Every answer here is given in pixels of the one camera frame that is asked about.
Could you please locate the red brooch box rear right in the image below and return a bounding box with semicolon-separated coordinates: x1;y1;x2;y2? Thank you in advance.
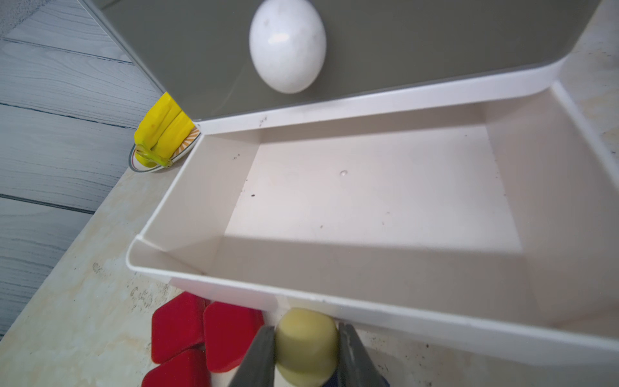
203;302;264;373

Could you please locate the red brooch box rear left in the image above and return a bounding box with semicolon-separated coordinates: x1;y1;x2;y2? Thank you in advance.
151;292;211;364

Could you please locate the red brooch box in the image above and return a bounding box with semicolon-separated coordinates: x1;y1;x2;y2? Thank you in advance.
151;292;211;364
203;302;264;373
141;349;211;387

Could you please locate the grey top drawer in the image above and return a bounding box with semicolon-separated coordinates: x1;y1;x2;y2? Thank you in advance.
83;1;599;121

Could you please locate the white drawer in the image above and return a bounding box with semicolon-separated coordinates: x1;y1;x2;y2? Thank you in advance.
127;83;618;367

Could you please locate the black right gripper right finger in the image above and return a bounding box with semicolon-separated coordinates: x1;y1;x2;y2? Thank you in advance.
337;322;388;387

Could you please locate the red brooch box front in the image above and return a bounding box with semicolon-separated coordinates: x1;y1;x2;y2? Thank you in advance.
141;349;211;387

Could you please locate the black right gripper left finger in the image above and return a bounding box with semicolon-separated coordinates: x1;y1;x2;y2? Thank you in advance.
229;326;275;387

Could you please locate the yellow toy banana bunch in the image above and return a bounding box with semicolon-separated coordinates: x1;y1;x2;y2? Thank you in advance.
134;93;195;148

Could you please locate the patterned round plate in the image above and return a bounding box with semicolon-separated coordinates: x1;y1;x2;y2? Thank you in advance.
128;120;201;174

